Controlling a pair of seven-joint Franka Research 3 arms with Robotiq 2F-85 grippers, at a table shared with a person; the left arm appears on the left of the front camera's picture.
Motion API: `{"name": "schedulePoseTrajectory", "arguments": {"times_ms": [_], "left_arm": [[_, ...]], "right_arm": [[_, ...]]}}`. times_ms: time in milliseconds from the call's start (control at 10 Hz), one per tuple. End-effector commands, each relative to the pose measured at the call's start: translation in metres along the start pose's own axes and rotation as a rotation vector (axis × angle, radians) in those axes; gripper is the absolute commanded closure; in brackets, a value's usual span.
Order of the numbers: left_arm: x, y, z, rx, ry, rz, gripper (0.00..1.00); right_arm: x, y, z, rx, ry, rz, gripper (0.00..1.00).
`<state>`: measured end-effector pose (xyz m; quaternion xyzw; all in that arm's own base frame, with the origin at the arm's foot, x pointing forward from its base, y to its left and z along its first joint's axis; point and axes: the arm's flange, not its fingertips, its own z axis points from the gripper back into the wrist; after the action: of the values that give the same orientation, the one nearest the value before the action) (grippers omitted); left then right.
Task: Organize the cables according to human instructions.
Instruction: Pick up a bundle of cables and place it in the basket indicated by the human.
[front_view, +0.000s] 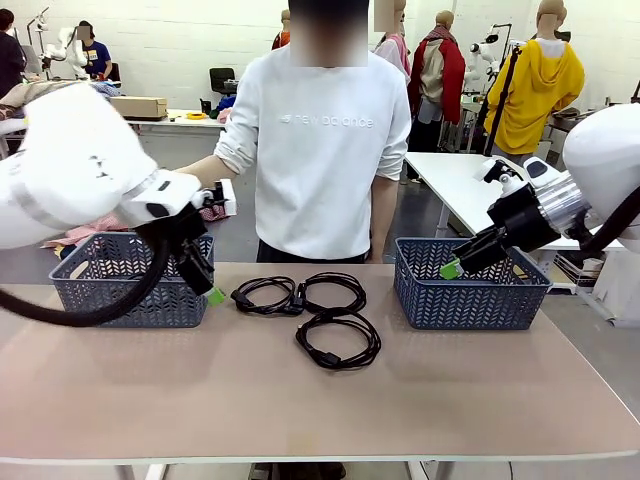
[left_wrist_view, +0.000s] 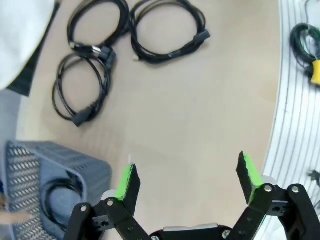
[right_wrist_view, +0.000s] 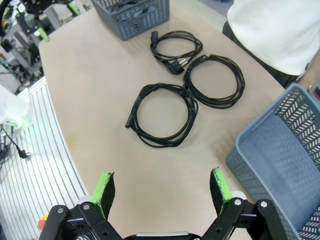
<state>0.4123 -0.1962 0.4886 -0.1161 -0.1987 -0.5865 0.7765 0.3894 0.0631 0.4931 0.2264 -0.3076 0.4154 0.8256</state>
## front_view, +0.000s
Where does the person in blue shirt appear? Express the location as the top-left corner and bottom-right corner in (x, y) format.
(77, 19), (114, 84)

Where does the person in white sweater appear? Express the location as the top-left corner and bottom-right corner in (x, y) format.
(214, 0), (412, 265)

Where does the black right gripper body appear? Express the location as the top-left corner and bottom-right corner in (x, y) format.
(487, 183), (561, 251)

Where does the smooth black power cable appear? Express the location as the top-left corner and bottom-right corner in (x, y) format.
(230, 276), (305, 316)

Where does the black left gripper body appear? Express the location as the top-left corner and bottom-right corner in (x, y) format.
(152, 203), (210, 261)

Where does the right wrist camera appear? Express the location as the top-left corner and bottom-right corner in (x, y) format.
(481, 157), (526, 197)

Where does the grey plastic lattice basket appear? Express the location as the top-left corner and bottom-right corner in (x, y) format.
(48, 232), (216, 330)
(393, 237), (554, 331)

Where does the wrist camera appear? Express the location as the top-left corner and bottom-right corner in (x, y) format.
(481, 157), (526, 197)
(199, 179), (237, 219)

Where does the black left arm hose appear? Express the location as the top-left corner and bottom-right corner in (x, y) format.
(0, 234), (174, 329)

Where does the white table leg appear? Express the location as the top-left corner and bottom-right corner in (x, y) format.
(407, 460), (441, 480)
(114, 463), (166, 480)

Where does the white side table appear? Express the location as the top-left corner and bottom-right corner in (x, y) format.
(403, 151), (626, 321)

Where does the person's left forearm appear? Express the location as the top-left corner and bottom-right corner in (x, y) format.
(370, 174), (396, 241)

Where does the white humanoid robot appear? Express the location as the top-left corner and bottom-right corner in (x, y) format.
(467, 24), (516, 89)

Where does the red checkered cloth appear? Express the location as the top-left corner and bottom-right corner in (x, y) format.
(42, 214), (139, 251)

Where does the black braided cable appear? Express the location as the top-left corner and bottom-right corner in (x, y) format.
(295, 271), (368, 315)
(294, 307), (383, 372)

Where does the person's right forearm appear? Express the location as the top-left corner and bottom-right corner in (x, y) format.
(174, 153), (236, 189)

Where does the black stand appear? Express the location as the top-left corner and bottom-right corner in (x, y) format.
(482, 43), (524, 157)

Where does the person in dark clothing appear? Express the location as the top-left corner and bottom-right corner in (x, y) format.
(0, 8), (26, 99)

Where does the black chair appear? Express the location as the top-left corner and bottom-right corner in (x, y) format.
(208, 67), (237, 99)

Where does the white long table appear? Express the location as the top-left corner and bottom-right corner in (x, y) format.
(122, 108), (229, 136)

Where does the mannequin in red jacket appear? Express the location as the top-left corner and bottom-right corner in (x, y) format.
(407, 10), (466, 151)

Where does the mannequin in yellow hoodie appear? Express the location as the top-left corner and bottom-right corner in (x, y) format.
(483, 0), (586, 156)

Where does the pile of mixed cloths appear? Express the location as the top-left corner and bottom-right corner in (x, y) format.
(0, 79), (56, 121)

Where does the black right arm hose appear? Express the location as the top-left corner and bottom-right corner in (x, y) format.
(569, 199), (640, 257)

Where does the figure in pink shirt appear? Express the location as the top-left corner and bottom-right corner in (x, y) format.
(373, 0), (414, 101)

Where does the cardboard box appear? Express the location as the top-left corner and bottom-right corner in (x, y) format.
(108, 95), (169, 121)

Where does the mannequin in orange top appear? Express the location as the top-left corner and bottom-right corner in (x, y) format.
(272, 8), (292, 51)

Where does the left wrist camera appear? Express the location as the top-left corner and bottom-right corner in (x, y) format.
(199, 179), (237, 219)

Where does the black arm hose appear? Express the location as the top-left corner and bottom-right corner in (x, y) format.
(0, 234), (174, 329)
(569, 199), (640, 257)

